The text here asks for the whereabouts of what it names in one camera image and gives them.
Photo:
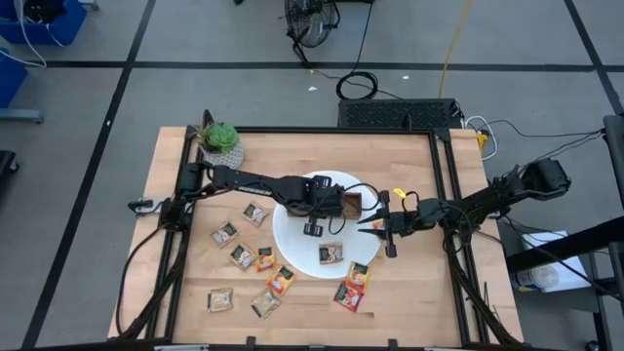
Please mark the white container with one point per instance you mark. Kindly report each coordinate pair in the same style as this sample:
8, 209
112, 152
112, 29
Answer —
560, 273

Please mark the black floor fan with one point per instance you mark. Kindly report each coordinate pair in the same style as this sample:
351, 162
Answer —
312, 22

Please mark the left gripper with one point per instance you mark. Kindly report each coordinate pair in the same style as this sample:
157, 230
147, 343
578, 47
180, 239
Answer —
317, 202

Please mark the pale beige tea packet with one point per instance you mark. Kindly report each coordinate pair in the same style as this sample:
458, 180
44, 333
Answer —
265, 303
220, 300

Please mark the red strawberry tea packet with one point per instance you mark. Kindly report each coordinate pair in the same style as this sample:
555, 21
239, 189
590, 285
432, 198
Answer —
348, 297

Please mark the black frame clamp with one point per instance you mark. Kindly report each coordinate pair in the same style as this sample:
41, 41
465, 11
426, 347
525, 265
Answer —
390, 344
251, 342

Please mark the blue plastic bin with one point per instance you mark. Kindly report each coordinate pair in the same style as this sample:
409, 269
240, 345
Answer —
10, 80

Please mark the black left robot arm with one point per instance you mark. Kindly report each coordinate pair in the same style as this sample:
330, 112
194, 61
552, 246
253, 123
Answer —
244, 185

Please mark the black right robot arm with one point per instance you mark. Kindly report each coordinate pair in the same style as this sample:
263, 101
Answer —
487, 197

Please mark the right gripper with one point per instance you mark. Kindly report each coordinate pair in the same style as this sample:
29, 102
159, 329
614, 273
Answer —
419, 217

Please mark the black perforated computer case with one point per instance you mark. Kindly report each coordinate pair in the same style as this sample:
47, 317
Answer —
400, 114

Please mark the wooden compartment tea box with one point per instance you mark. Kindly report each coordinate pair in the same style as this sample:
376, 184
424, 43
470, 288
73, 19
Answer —
355, 205

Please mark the blue bin with black items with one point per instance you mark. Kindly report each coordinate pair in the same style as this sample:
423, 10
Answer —
68, 27

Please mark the brown vanilla caramel tea packet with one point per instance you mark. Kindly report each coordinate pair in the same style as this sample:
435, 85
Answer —
224, 233
330, 253
256, 213
242, 257

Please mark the white round placemat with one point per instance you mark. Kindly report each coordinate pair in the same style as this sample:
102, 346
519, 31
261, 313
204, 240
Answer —
302, 253

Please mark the grey metal foot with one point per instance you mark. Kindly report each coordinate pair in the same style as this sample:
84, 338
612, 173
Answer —
22, 116

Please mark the orange mango tea packet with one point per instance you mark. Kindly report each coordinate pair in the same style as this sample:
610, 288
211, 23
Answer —
265, 259
378, 225
358, 276
281, 280

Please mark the succulent in triangle-pattern pot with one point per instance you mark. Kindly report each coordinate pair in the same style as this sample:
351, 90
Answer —
222, 139

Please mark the black metal stand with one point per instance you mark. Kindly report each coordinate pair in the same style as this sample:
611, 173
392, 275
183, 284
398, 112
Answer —
615, 156

